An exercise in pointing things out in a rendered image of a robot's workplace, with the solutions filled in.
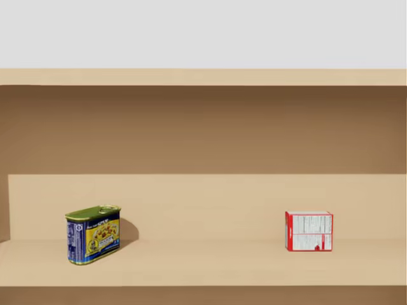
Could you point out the pale wooden shelf unit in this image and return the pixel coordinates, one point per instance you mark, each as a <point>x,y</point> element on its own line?
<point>203,133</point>

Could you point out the red and white carton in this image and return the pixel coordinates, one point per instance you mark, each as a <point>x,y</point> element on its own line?
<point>309,231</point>

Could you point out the green and blue rectangular can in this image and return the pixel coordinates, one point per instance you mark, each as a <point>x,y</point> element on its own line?
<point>93,235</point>

